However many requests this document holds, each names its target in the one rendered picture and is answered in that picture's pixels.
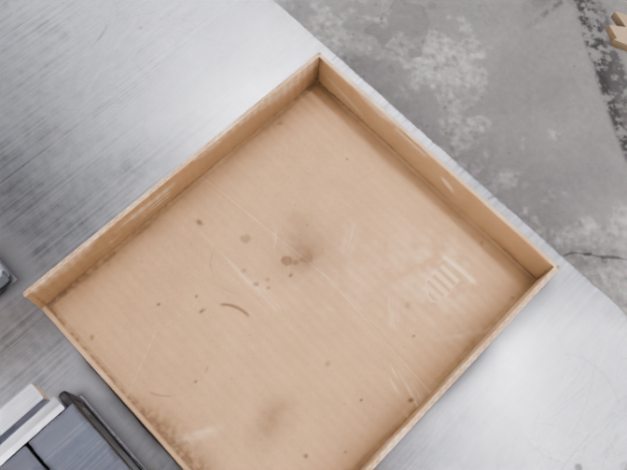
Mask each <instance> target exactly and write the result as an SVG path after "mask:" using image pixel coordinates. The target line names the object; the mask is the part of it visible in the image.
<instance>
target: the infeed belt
mask: <svg viewBox="0 0 627 470"><path fill-rule="evenodd" d="M29 445H30V446H31V447H32V448H33V451H31V450H30V448H29V447H28V446H24V447H23V448H22V449H20V450H19V451H18V452H17V453H16V454H15V455H14V456H12V457H11V458H10V459H9V460H8V461H7V462H6V463H4V464H3V465H2V466H1V467H0V470H131V469H130V468H129V466H128V465H127V464H126V463H125V462H123V460H122V459H121V458H120V457H119V456H118V454H117V453H116V452H115V451H114V450H113V449H112V447H111V446H110V445H109V444H108V443H107V442H106V440H105V439H104V438H103V437H102V436H101V435H100V433H99V432H98V431H97V430H96V429H95V428H94V426H93V425H92V424H91V423H90V422H89V420H88V419H87V418H86V417H85V416H84V415H83V413H82V412H81V411H80V410H79V409H78V408H77V406H76V405H75V404H72V405H70V406H69V407H68V408H67V409H66V410H65V411H64V412H62V413H61V414H60V415H59V416H58V417H57V418H56V419H55V420H53V421H52V422H51V423H50V424H49V425H48V426H47V427H45V428H44V429H43V430H42V431H41V432H40V433H39V434H38V435H36V436H35V437H34V438H33V439H32V440H31V441H30V442H29Z"/></svg>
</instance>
